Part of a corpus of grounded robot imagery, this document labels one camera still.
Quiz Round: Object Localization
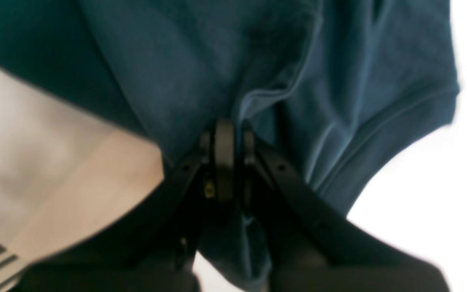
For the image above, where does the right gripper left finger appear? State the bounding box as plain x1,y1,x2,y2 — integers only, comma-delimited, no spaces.
11,118,235,292

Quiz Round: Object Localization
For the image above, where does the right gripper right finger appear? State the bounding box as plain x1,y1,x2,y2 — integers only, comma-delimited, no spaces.
242,128,449,292

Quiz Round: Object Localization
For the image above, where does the dark teal T-shirt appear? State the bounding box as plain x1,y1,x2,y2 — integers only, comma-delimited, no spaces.
0,0,459,292

